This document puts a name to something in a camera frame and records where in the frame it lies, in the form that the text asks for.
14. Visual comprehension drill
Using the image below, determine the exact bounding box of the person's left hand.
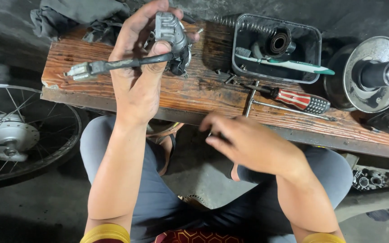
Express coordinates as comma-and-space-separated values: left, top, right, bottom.
108, 0, 200, 125

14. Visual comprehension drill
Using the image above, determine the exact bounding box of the person's right hand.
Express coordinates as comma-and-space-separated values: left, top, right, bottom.
199, 113, 312, 179

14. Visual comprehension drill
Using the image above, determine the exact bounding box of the metal switch with black cable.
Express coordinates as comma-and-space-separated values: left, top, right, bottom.
64, 12, 204, 81

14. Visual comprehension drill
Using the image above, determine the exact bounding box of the worn wooden plank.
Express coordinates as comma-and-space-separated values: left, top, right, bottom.
41, 20, 389, 162

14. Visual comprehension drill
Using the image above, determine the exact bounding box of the black sandal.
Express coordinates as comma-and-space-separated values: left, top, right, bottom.
147, 123, 185, 177

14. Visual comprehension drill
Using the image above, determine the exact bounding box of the round toothed metal part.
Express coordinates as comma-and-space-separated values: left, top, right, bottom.
179, 194, 210, 210

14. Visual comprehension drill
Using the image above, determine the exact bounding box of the white and green toothbrush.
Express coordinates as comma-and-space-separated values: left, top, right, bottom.
234, 47, 336, 75

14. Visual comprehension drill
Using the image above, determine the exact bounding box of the maroon shirt with yellow cuffs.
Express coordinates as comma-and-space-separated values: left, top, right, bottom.
80, 223, 347, 243

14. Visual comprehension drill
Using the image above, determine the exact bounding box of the black cylindrical bushing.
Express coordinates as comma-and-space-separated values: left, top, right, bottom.
265, 27, 297, 57

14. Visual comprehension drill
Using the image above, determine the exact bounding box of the metal coil spring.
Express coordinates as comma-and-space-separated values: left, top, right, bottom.
213, 15, 278, 36

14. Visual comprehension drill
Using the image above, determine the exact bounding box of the clear plastic container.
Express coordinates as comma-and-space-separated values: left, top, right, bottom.
232, 13, 323, 84

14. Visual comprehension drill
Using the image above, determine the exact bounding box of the silver clutch pulley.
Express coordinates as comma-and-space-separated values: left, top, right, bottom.
323, 36, 389, 113

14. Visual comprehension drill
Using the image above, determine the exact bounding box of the grey engine casing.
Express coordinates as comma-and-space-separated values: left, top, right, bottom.
351, 165, 389, 191

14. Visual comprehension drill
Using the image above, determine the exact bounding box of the grey rag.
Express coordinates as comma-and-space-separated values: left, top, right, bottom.
30, 0, 131, 45

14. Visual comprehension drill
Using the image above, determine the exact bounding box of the spoked motorcycle wheel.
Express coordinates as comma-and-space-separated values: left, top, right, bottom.
0, 58, 82, 185

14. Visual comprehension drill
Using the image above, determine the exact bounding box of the metal T-handle wrench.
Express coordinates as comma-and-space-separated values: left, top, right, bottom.
245, 80, 337, 122

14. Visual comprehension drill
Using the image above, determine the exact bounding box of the red striped handle screwdriver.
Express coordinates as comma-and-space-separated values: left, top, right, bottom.
243, 84, 331, 115

